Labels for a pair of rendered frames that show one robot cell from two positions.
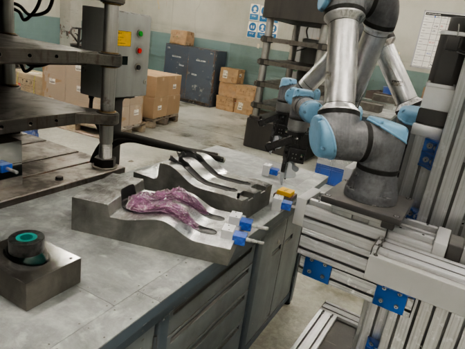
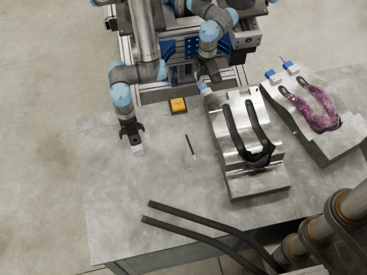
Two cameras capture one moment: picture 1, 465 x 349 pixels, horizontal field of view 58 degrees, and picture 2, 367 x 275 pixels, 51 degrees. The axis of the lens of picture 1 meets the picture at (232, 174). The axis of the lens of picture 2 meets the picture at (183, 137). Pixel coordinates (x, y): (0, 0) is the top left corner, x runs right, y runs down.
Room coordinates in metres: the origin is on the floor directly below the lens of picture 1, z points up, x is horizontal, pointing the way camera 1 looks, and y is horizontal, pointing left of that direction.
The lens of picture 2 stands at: (2.28, 0.54, 2.44)
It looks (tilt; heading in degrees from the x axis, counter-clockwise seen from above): 64 degrees down; 233
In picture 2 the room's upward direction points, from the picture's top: 2 degrees counter-clockwise
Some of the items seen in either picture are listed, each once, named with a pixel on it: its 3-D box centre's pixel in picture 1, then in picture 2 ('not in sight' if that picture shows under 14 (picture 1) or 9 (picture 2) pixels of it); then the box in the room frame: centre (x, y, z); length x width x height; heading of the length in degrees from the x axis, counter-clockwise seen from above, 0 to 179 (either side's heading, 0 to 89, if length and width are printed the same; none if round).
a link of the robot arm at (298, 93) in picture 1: (302, 104); (208, 35); (1.55, -0.22, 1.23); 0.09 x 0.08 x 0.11; 9
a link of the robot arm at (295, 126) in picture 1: (297, 124); (206, 49); (1.56, -0.22, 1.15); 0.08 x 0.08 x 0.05
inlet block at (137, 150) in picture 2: (276, 172); (134, 141); (1.98, -0.21, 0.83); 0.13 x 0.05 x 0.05; 72
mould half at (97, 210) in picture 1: (164, 214); (313, 109); (1.24, 0.20, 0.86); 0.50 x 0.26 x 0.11; 81
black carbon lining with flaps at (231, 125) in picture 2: (205, 169); (248, 131); (1.58, 0.11, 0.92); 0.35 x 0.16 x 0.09; 63
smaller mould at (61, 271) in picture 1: (27, 267); not in sight; (0.87, 0.46, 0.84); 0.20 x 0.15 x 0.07; 63
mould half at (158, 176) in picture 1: (203, 179); (245, 139); (1.60, 0.12, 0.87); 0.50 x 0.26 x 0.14; 63
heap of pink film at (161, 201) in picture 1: (167, 201); (314, 105); (1.25, 0.20, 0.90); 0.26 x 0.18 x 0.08; 81
